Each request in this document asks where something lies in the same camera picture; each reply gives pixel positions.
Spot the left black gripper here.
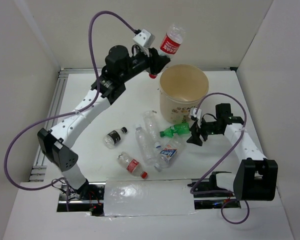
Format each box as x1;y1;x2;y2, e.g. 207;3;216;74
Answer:
120;46;171;83

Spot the green soda bottle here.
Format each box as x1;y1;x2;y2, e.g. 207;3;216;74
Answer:
159;122;190;138

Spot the red label bottle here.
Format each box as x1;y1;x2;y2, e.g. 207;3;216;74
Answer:
117;151;148;179
149;23;186;79

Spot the blue white label bottle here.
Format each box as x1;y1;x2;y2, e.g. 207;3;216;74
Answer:
154;135;185;172

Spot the black label small bottle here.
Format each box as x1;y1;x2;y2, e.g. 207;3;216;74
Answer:
103;127;128;149

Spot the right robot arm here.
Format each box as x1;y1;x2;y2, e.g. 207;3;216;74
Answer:
187;103;278;201

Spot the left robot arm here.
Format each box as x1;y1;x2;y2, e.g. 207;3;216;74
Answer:
37;44;171;200

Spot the beige round bin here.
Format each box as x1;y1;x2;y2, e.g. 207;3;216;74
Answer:
159;64;209;124

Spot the clear bottle blue cap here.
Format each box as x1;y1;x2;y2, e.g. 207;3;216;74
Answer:
142;111;162;149

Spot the clear bottle white cap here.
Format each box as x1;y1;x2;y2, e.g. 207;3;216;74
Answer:
135;124;156;166

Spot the white tape sheet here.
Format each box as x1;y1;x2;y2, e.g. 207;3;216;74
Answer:
103;179;196;217

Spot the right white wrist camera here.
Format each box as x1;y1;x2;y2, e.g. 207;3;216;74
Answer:
189;107;202;122

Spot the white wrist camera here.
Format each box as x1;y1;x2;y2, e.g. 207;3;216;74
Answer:
132;29;156;49
189;107;202;122

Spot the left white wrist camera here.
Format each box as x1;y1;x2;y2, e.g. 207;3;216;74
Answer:
132;29;156;49

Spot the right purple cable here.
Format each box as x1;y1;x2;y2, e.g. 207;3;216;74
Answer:
189;92;250;225

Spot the purple cable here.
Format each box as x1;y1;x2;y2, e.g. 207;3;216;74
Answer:
189;92;250;225
3;10;141;212

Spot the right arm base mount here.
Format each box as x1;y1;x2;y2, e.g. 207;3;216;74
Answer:
193;178;235;210

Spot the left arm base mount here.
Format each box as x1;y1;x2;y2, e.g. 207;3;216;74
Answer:
52;180;106;217

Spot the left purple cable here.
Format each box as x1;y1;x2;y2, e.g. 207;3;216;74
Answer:
3;10;141;212

